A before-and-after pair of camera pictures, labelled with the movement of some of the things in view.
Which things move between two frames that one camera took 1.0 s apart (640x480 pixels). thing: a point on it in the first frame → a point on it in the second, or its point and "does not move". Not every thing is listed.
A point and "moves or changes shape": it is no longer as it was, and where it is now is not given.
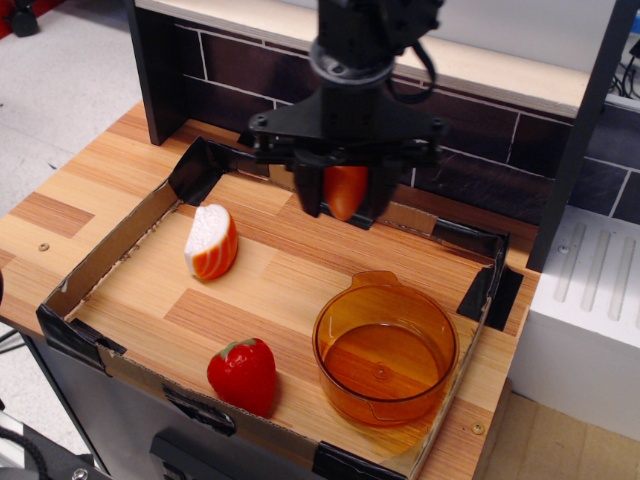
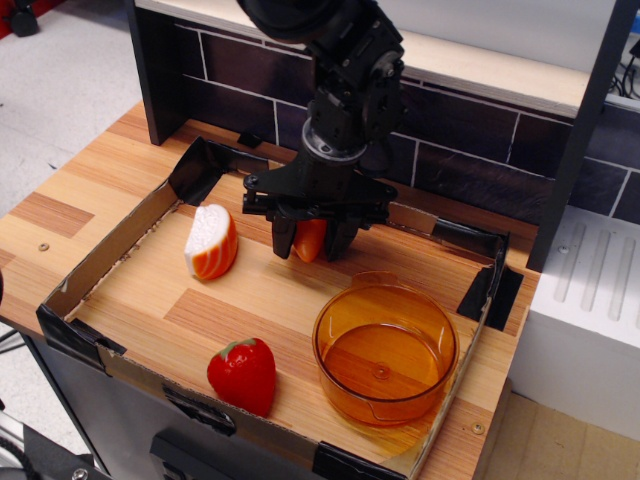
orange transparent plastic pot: (384, 351) does not move
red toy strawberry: (244, 373) does not move
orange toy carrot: (345, 188) moves or changes shape
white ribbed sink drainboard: (580, 347) does not move
